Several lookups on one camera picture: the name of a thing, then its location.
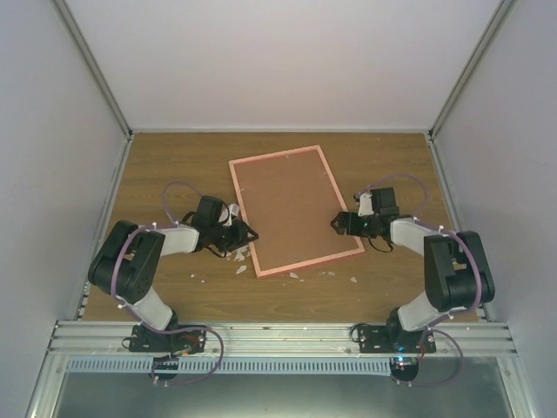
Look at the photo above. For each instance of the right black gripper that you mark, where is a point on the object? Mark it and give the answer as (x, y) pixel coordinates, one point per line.
(343, 218)

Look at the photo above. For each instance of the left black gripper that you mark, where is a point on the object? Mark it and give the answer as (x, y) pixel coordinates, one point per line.
(240, 237)

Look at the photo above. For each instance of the pink photo frame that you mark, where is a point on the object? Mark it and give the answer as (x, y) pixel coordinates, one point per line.
(289, 198)

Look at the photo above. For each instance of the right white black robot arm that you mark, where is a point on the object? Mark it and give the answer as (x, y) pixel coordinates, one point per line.
(457, 276)

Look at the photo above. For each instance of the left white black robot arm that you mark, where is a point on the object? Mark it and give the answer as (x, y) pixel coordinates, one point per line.
(126, 264)

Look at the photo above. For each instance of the white debris pile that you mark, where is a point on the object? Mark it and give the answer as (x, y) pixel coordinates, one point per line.
(241, 258)

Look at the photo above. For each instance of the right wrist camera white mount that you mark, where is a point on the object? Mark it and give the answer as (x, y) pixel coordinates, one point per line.
(365, 205)

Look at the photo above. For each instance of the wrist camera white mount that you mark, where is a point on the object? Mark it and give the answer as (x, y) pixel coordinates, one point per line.
(365, 205)
(228, 214)

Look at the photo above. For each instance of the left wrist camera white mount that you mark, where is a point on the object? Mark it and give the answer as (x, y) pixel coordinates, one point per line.
(228, 214)

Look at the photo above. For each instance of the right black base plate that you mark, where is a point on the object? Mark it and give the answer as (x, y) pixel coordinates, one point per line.
(384, 339)

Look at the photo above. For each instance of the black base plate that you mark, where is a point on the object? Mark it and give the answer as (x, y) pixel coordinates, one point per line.
(143, 340)
(384, 339)

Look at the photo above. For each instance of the grey slotted cable duct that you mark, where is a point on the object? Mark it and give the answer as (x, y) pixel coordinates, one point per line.
(239, 365)

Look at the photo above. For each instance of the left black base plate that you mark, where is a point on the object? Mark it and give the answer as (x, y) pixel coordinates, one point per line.
(143, 340)

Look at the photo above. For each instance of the aluminium front rail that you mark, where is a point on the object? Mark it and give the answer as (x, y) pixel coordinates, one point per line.
(305, 340)

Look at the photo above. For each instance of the left aluminium corner post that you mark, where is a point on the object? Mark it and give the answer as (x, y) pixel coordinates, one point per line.
(72, 27)

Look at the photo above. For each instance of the aluminium corner post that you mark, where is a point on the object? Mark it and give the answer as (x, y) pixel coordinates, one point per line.
(72, 27)
(494, 24)

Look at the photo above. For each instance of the right aluminium corner post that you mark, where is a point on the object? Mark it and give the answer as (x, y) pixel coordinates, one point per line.
(494, 24)

